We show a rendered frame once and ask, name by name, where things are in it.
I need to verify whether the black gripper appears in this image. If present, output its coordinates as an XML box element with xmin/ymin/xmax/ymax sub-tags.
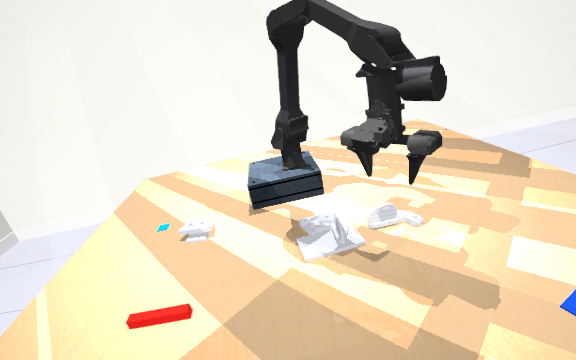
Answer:
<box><xmin>339</xmin><ymin>99</ymin><xmax>442</xmax><ymax>186</ymax></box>

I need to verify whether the red rectangular bar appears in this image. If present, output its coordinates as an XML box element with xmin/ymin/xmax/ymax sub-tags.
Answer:
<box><xmin>126</xmin><ymin>303</ymin><xmax>193</xmax><ymax>329</ymax></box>

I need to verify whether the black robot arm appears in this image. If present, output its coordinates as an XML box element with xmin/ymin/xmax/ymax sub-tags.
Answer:
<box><xmin>266</xmin><ymin>0</ymin><xmax>447</xmax><ymax>171</ymax></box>

